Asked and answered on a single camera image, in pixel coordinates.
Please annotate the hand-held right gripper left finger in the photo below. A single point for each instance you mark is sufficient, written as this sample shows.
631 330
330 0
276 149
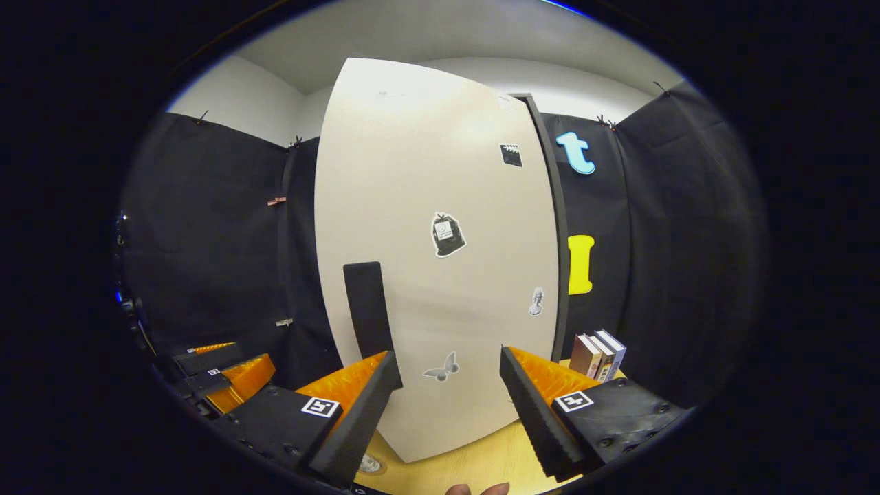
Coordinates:
364 419

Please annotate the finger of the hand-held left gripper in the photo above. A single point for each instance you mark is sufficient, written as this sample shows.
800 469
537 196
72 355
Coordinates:
206 359
240 385

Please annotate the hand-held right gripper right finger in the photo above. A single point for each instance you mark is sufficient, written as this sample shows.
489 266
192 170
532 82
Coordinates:
536 419

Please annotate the beige cabinet door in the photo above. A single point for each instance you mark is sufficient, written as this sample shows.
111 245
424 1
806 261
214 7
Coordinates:
426 172

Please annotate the brown cover book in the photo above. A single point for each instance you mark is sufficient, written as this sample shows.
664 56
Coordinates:
584 356

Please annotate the black backdrop cloth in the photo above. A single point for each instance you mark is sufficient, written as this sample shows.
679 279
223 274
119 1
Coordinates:
206 261

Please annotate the white spine book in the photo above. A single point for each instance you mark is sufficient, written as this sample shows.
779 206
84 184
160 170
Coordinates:
605 363

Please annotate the black clip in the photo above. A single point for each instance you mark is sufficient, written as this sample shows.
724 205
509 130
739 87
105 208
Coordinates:
660 88
201 117
295 141
605 122

